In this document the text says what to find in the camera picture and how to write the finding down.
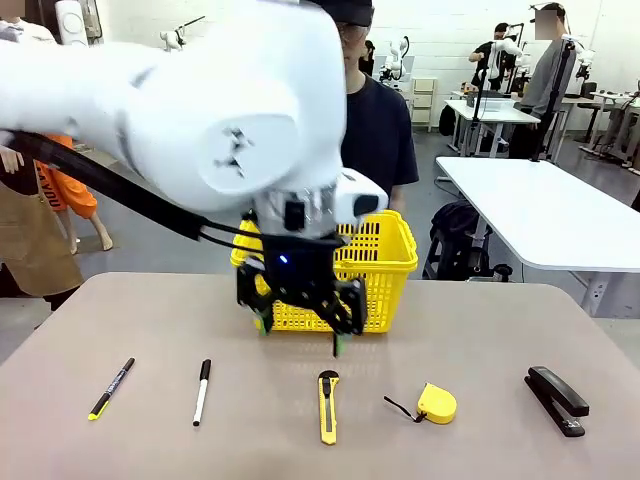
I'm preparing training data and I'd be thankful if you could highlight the person in grey sweater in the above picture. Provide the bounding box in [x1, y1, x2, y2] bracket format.
[518, 2, 577, 162]

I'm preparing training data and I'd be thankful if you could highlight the mannequin with orange pants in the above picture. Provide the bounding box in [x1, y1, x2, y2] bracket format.
[33, 133, 115, 254]

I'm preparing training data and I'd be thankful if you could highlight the white drawer cabinet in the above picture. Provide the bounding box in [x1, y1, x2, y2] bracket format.
[410, 77, 439, 133]

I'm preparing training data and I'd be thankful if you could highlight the thin black camera stand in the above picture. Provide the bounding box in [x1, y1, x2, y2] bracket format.
[470, 42, 496, 157]

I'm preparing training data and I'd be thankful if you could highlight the person in black t-shirt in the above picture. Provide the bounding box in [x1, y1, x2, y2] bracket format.
[468, 22, 512, 92]

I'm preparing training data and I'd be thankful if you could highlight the yellow utility knife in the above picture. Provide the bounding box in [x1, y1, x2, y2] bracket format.
[316, 369, 340, 446]

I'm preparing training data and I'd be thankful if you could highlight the person's left forearm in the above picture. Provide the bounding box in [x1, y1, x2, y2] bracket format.
[387, 180, 407, 214]

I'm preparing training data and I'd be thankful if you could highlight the black arm cable sleeve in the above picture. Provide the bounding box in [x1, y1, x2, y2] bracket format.
[0, 128, 266, 254]

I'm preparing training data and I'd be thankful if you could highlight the black yellow highlighter pen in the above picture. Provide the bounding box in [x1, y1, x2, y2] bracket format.
[87, 356, 136, 422]

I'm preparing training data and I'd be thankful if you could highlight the white marker black cap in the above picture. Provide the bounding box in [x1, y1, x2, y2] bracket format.
[192, 358, 213, 428]

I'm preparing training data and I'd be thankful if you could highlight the black stapler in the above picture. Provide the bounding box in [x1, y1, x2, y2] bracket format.
[523, 365, 590, 439]

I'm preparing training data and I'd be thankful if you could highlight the white tower air conditioner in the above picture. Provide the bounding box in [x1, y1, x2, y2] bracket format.
[54, 0, 97, 47]

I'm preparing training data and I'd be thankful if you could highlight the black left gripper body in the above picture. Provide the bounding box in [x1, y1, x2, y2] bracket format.
[258, 233, 347, 303]

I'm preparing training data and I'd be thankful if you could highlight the large white table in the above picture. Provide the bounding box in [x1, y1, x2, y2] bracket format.
[434, 156, 640, 319]

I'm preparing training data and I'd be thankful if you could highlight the tall black camera stand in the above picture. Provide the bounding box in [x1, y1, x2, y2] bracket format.
[530, 35, 577, 164]

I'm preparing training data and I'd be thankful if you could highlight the yellow tape measure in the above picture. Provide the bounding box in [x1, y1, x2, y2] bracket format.
[383, 382, 458, 426]

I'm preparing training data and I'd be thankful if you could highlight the yellow plastic shopping basket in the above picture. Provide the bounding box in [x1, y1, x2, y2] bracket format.
[229, 209, 419, 335]

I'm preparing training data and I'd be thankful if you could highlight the black backpack under table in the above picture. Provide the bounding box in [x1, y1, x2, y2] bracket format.
[422, 201, 514, 282]

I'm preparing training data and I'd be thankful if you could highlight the white background desk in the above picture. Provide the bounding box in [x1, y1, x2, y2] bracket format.
[443, 97, 542, 159]

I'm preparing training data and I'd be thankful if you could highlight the person in navy t-shirt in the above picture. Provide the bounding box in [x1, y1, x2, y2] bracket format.
[319, 0, 420, 214]

